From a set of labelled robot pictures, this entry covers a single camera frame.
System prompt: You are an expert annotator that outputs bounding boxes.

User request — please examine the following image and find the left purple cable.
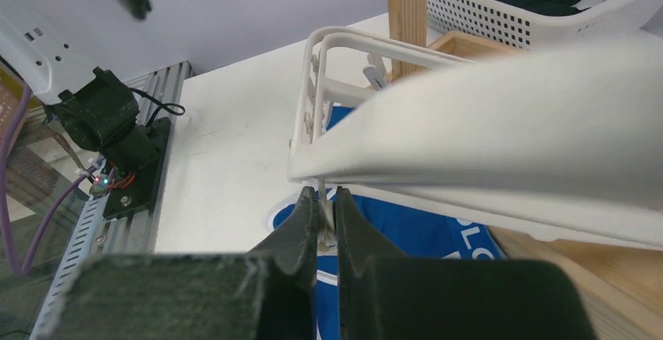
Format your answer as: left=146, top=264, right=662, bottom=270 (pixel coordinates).
left=0, top=81, right=105, bottom=278

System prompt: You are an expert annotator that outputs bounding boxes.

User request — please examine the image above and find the white perforated plastic basket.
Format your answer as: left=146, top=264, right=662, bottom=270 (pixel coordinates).
left=427, top=0, right=662, bottom=50

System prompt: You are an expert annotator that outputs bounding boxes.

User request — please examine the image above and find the blue boxer underwear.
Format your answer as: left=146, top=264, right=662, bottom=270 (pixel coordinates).
left=262, top=106, right=509, bottom=340

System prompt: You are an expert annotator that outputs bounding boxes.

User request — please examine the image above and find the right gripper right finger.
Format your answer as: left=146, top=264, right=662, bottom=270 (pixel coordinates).
left=334, top=187, right=407, bottom=339

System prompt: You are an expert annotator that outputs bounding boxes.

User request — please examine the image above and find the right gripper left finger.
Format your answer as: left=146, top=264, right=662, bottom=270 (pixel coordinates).
left=249, top=186, right=319, bottom=339

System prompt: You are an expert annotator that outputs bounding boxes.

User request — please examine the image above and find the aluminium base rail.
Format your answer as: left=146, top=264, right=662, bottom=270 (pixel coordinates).
left=30, top=60, right=195, bottom=339

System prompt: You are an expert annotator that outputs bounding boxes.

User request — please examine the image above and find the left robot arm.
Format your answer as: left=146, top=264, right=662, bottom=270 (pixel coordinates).
left=1, top=0, right=167, bottom=173

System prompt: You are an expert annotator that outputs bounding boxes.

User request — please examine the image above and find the white plastic clip hanger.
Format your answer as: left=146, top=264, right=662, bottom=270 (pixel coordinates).
left=287, top=27, right=662, bottom=250

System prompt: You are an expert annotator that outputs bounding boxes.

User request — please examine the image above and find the wooden hanger stand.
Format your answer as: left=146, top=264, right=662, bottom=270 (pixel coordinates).
left=384, top=0, right=663, bottom=340

